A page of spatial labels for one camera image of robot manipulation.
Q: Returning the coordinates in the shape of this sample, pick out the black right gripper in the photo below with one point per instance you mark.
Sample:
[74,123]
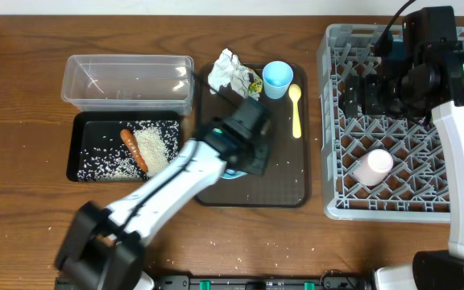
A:
[350,99]

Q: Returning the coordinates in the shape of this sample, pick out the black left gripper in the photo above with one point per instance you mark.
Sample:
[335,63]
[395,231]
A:
[254,162]

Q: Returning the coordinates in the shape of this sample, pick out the light blue rice bowl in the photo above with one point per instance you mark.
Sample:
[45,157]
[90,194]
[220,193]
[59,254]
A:
[230,174]

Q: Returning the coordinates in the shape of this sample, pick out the pink white cup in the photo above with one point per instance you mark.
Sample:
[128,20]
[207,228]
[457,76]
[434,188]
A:
[373,167]

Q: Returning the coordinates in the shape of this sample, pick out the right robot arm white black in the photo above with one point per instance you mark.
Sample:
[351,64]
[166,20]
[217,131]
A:
[422,77]

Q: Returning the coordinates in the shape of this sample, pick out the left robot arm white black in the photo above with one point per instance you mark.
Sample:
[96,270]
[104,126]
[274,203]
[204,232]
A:
[105,248]

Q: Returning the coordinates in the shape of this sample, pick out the grey dishwasher rack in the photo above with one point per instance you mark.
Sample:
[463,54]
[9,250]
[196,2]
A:
[416,189]

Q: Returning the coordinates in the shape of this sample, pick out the brown serving tray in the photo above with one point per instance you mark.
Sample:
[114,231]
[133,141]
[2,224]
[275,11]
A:
[287,179]

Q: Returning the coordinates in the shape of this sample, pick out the yellow food wrapper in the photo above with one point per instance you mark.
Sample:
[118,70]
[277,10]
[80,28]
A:
[255,88]

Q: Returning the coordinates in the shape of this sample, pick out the yellow spoon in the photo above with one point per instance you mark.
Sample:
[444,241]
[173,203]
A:
[294,93]

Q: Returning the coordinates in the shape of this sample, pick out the light blue cup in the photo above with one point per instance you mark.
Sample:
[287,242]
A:
[277,77]

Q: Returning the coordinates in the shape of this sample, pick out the crumpled white paper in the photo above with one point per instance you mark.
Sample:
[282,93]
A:
[229,71]

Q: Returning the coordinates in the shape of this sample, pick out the spilled white rice pile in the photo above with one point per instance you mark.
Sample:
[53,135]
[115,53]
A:
[151,147]

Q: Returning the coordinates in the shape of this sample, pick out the orange carrot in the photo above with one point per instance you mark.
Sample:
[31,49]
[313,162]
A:
[131,144]

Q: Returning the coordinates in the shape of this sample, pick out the black tray bin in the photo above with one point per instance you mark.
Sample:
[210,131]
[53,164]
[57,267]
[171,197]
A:
[82,118]

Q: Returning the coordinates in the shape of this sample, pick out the clear plastic bin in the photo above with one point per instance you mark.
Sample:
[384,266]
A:
[113,82]

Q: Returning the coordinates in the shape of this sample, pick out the black rail at table edge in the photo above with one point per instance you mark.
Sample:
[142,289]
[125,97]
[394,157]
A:
[330,280]

